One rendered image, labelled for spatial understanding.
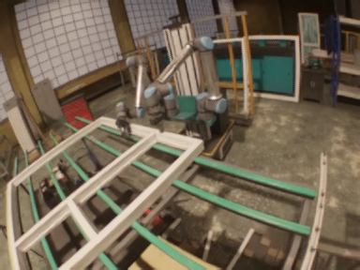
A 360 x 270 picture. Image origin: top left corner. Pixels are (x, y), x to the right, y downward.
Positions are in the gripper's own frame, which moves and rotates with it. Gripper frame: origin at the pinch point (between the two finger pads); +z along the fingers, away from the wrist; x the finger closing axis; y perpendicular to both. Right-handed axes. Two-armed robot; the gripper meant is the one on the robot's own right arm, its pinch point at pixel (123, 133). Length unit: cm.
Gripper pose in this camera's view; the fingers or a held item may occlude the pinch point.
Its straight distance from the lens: 158.8
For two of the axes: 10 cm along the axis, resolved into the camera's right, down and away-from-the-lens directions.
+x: 5.7, 2.3, 7.9
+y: 7.9, -4.3, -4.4
